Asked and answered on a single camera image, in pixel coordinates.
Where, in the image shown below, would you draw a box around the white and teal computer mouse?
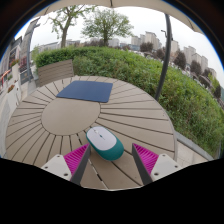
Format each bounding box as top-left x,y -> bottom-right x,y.
85,125 -> 125,162

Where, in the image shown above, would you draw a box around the white flower planter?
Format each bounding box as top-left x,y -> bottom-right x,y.
5,82 -> 23,108

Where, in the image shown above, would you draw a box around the distant apartment buildings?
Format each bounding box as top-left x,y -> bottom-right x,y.
36,30 -> 218,79

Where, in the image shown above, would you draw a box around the grey slatted outdoor chair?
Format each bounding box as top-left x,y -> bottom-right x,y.
35,59 -> 75,88

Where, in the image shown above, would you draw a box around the round-crowned tree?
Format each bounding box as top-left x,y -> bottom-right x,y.
80,8 -> 135,48

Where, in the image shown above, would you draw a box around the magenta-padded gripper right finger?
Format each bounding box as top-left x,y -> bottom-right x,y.
131,142 -> 183,186

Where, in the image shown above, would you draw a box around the dark blue mouse pad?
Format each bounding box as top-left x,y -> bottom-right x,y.
55,80 -> 114,104

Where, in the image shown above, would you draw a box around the curved dark umbrella pole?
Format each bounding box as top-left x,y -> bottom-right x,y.
153,13 -> 174,103

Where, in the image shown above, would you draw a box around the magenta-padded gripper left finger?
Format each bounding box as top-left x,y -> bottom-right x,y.
40,143 -> 92,186

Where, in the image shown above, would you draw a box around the thin-crowned tree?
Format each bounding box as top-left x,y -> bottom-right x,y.
46,4 -> 98,50

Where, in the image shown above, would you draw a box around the beige umbrella canopy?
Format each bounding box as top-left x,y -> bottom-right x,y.
33,0 -> 205,35

